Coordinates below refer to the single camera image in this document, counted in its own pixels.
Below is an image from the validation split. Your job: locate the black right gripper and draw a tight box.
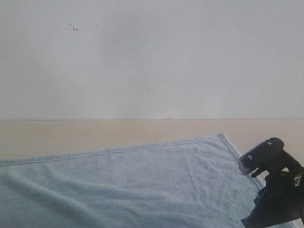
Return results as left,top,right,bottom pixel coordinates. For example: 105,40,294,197
238,137,304,228

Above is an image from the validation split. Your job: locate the light blue terry towel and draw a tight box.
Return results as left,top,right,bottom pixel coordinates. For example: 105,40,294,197
0,133,264,228

